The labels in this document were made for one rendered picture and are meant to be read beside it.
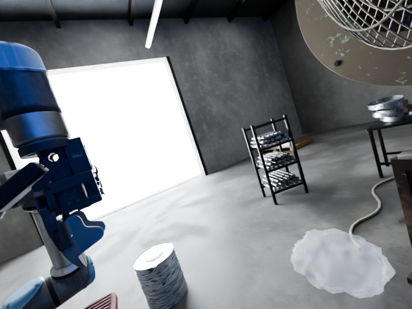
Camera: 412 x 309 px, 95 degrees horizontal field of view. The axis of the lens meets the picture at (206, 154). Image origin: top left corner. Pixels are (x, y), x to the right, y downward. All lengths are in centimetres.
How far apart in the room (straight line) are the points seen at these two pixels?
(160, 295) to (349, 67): 158
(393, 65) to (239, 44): 624
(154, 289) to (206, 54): 567
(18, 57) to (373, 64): 96
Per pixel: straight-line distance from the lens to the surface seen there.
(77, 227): 38
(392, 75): 92
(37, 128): 37
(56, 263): 96
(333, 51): 100
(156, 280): 150
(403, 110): 262
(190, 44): 609
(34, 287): 99
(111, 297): 47
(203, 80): 575
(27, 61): 41
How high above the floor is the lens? 98
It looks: 5 degrees down
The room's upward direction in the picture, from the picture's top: 18 degrees counter-clockwise
